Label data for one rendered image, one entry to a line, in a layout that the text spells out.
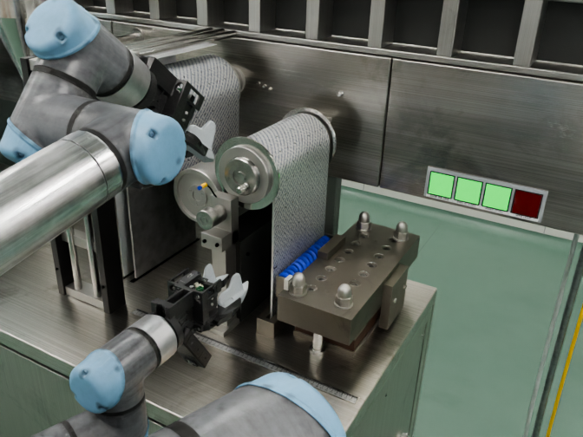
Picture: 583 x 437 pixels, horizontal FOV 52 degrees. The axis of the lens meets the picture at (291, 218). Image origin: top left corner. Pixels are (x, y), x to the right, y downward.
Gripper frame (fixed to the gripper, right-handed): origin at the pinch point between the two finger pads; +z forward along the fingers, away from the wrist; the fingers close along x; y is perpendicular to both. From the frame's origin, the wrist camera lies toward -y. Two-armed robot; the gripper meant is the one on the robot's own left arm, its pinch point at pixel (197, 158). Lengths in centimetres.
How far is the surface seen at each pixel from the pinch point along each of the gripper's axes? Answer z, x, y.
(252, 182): 17.2, -1.4, 2.5
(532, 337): 224, -50, 13
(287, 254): 35.6, -4.7, -6.3
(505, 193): 46, -42, 21
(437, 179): 46, -28, 20
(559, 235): 297, -47, 85
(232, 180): 17.7, 3.4, 1.9
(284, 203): 25.8, -4.7, 2.0
